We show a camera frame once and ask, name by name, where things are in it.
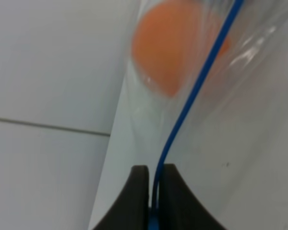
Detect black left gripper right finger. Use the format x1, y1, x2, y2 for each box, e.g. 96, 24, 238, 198
158, 164, 225, 230

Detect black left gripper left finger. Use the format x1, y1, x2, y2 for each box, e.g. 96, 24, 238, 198
95, 165, 149, 230

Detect clear blue-zip plastic bag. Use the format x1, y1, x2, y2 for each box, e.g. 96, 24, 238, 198
89, 0, 288, 230

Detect orange fruit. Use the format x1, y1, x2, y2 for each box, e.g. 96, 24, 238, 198
131, 0, 224, 97

